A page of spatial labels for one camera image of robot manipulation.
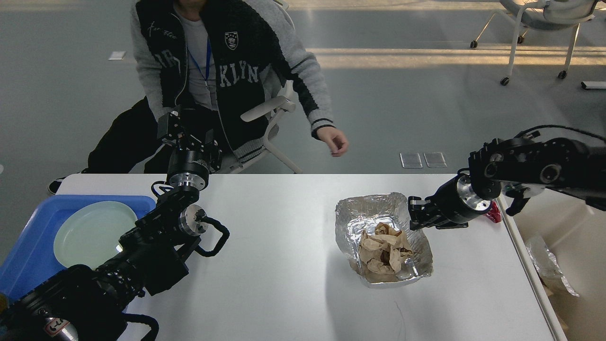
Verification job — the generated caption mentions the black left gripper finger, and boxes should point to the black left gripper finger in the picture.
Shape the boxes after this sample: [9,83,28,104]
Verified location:
[204,129,223,164]
[157,105,195,151]

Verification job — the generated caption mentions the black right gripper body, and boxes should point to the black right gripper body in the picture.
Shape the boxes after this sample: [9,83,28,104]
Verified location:
[428,173,491,224]

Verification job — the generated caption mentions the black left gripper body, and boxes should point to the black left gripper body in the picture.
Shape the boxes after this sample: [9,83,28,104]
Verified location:
[167,143,223,191]

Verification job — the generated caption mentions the red shiny wrapper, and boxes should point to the red shiny wrapper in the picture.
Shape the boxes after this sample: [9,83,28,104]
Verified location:
[483,201,502,223]

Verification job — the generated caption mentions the aluminium foil tray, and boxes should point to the aluminium foil tray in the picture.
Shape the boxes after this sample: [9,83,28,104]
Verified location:
[335,192,433,287]

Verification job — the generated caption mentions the mint green plate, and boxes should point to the mint green plate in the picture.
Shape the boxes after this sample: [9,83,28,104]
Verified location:
[53,201,137,269]

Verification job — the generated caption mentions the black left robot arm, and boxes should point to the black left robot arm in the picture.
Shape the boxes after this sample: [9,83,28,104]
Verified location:
[1,106,230,341]

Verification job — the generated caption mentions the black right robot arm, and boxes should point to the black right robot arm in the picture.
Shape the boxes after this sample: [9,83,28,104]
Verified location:
[408,126,606,231]

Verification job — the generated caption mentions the person's left hand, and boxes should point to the person's left hand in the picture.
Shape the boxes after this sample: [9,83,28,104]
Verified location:
[316,126,349,157]

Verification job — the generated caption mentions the left clear floor plate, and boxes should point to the left clear floor plate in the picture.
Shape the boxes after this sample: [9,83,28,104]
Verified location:
[400,153,423,169]

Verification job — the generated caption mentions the clear floor plate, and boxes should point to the clear floor plate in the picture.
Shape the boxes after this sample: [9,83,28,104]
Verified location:
[400,153,423,169]
[423,153,447,168]

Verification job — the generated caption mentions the right clear floor plate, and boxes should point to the right clear floor plate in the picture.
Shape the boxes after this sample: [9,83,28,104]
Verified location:
[423,153,447,168]

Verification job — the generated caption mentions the crumpled brown paper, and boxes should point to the crumpled brown paper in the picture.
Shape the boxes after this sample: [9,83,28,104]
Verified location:
[358,223,415,275]

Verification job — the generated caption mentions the white chair base left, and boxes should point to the white chair base left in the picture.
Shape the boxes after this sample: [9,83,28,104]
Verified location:
[220,0,303,174]

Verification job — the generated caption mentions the seated person in jacket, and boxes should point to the seated person in jacket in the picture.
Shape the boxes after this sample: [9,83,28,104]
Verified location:
[47,0,337,196]

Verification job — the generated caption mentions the white floor tag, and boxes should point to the white floor tag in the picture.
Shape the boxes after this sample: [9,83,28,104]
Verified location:
[108,51,126,61]

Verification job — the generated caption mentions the white plastic bin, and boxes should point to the white plastic bin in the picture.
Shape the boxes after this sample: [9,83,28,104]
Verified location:
[504,190,606,341]

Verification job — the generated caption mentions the white bar on floor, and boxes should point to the white bar on floor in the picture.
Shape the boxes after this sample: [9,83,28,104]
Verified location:
[580,81,606,90]

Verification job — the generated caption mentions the blue plastic tray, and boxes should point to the blue plastic tray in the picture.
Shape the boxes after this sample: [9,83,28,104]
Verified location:
[0,195,156,302]

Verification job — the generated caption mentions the white rolling chair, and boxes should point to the white rolling chair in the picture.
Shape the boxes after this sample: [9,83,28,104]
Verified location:
[470,0,598,86]

